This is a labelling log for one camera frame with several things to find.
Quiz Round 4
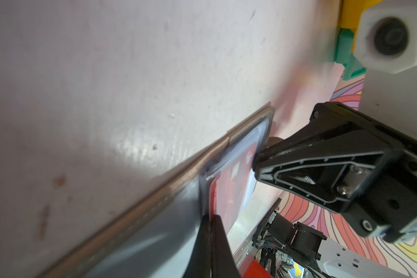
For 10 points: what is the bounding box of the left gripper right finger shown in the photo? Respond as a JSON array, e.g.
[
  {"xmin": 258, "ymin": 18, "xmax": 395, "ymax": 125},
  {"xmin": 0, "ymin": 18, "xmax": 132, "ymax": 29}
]
[{"xmin": 212, "ymin": 215, "xmax": 240, "ymax": 278}]

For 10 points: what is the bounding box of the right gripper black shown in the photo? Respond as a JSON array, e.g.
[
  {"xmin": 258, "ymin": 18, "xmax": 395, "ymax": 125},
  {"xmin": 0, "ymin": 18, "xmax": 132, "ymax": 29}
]
[{"xmin": 253, "ymin": 102, "xmax": 417, "ymax": 243}]

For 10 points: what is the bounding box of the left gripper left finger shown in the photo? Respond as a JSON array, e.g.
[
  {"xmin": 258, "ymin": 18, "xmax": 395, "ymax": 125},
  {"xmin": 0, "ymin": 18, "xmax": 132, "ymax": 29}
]
[{"xmin": 183, "ymin": 215, "xmax": 212, "ymax": 278}]

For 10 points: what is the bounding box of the grey card holder wallet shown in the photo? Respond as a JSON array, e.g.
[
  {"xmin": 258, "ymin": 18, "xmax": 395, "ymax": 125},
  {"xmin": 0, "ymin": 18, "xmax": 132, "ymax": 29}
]
[{"xmin": 39, "ymin": 103, "xmax": 275, "ymax": 278}]

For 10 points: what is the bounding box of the red VIP card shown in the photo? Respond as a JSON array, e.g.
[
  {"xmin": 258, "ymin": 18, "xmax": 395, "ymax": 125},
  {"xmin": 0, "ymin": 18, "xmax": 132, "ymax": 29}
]
[{"xmin": 209, "ymin": 142, "xmax": 258, "ymax": 233}]

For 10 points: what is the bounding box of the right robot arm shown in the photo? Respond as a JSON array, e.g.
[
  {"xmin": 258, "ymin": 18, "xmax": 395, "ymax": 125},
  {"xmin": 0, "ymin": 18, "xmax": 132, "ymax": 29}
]
[{"xmin": 253, "ymin": 102, "xmax": 417, "ymax": 278}]

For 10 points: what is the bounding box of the green plastic bin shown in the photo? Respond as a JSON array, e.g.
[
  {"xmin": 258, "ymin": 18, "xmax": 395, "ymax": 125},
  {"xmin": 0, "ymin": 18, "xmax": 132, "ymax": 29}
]
[{"xmin": 334, "ymin": 28, "xmax": 366, "ymax": 81}]

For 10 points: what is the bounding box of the yellow plastic bin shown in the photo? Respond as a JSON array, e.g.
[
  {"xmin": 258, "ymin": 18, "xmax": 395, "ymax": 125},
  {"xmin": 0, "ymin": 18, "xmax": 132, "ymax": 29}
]
[{"xmin": 339, "ymin": 0, "xmax": 382, "ymax": 30}]

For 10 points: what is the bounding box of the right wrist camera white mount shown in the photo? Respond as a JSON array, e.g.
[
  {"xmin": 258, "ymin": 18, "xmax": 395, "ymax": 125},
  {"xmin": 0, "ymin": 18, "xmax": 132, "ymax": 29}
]
[{"xmin": 354, "ymin": 1, "xmax": 417, "ymax": 140}]

